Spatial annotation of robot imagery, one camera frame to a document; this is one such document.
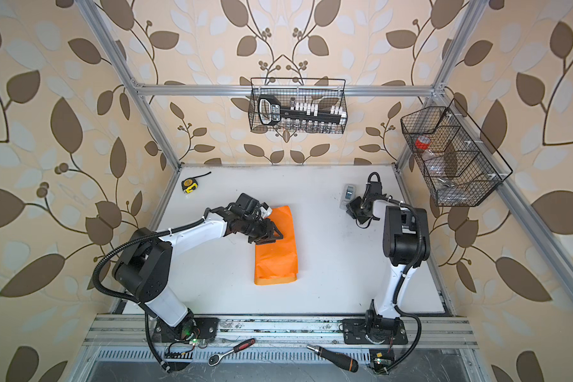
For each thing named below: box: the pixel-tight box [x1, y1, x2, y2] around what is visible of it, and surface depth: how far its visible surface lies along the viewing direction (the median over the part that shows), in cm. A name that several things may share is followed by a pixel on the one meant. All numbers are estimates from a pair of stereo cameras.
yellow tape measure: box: [181, 171, 212, 194], surface depth 113 cm
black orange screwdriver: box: [306, 343, 359, 373], surface depth 70 cm
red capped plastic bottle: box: [414, 135, 436, 160], surface depth 88 cm
